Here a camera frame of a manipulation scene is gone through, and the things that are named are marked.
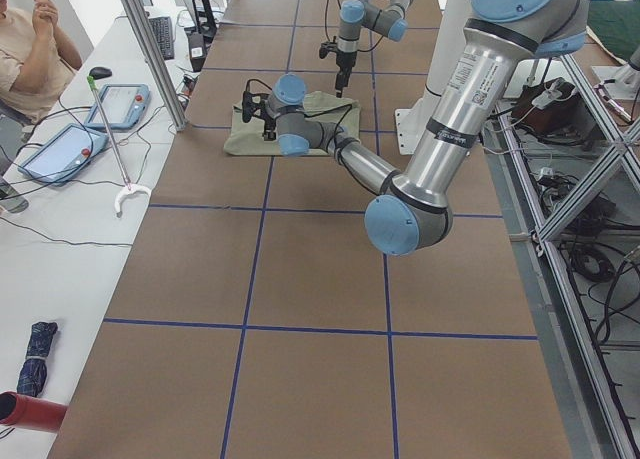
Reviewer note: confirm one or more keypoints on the blue teach pendant far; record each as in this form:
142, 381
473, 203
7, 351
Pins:
124, 104

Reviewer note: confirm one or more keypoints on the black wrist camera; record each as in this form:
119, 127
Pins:
253, 106
326, 48

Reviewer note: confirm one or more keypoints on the brown box with adapter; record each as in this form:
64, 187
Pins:
556, 114

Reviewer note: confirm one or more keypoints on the blue teach pendant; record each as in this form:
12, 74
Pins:
124, 104
62, 157

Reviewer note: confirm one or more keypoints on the black keyboard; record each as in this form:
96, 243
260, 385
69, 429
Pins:
162, 30

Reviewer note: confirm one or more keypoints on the aluminium frame rack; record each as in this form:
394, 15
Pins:
581, 201

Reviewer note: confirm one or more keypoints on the red cylinder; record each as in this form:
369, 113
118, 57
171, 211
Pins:
31, 413

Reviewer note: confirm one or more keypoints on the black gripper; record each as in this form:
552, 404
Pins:
269, 124
343, 61

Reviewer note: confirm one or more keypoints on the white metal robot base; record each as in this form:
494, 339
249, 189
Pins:
410, 126

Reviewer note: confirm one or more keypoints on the black computer mouse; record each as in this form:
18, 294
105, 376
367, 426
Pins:
100, 72

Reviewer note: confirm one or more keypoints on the person in beige shirt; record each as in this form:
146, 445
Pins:
38, 59

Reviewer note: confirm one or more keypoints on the aluminium frame post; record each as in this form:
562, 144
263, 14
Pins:
143, 32

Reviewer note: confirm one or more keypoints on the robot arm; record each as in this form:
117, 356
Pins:
355, 15
410, 209

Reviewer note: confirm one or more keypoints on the folded dark blue umbrella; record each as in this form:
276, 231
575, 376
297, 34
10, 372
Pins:
33, 373

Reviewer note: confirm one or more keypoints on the reacher grabber stick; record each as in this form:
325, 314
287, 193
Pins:
130, 188

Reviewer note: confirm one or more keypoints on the blue teach pendant near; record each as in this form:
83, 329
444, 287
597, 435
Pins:
62, 157

